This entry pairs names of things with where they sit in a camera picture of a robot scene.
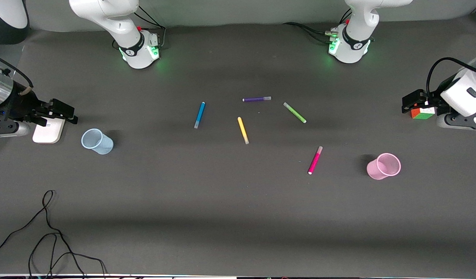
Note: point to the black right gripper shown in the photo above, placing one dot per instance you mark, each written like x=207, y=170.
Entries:
x=21, y=105

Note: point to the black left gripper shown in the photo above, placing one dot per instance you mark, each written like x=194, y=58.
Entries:
x=435, y=101

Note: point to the pink marker pen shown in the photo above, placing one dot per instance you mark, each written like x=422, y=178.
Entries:
x=314, y=161

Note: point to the blue marker pen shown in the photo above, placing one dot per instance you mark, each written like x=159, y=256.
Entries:
x=199, y=115

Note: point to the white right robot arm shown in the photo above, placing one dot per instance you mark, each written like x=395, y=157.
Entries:
x=121, y=19

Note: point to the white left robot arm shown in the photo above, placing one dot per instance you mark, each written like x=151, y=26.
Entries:
x=358, y=23

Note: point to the colourful puzzle cube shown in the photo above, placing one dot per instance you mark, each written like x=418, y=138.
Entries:
x=423, y=113

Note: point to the white plastic block device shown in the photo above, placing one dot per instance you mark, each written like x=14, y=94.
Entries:
x=49, y=131

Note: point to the translucent blue plastic cup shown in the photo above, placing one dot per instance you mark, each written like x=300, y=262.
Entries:
x=96, y=141

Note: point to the translucent pink plastic cup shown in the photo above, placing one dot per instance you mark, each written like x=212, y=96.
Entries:
x=383, y=166

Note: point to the green marker pen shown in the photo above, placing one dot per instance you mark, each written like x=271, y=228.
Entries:
x=294, y=112

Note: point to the purple marker pen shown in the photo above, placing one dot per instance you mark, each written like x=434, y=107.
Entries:
x=256, y=99

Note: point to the yellow marker pen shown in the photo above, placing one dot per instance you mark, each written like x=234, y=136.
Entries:
x=243, y=130

